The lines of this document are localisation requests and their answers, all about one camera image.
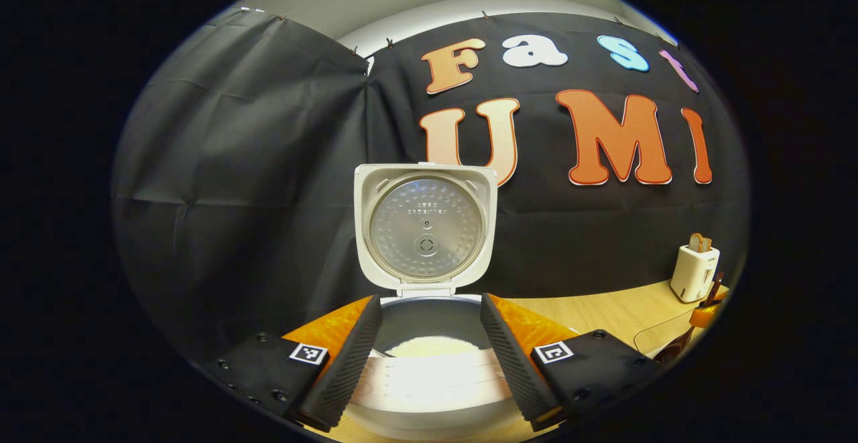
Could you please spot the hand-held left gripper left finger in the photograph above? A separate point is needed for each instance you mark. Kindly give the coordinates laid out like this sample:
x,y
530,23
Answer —
x,y
348,362

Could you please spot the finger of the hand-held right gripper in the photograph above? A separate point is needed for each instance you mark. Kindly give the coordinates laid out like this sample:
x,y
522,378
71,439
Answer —
x,y
705,314

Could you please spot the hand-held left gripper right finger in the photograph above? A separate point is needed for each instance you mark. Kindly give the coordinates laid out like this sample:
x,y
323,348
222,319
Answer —
x,y
513,362

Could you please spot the brown wooden spoon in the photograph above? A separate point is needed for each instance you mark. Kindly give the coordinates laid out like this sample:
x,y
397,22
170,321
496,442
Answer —
x,y
714,289

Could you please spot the white rice cooker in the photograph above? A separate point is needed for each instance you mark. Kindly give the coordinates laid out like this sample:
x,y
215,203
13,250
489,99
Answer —
x,y
429,389

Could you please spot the white toaster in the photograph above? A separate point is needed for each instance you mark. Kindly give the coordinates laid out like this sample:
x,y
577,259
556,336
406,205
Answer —
x,y
694,275

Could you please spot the clear plastic container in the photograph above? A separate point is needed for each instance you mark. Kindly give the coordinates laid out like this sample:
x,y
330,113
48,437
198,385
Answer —
x,y
653,337

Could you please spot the brown toast slice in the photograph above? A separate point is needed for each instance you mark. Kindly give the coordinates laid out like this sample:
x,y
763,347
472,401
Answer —
x,y
699,243

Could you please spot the black backdrop cloth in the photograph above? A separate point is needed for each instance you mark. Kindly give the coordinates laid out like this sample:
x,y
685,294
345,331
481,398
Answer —
x,y
234,195

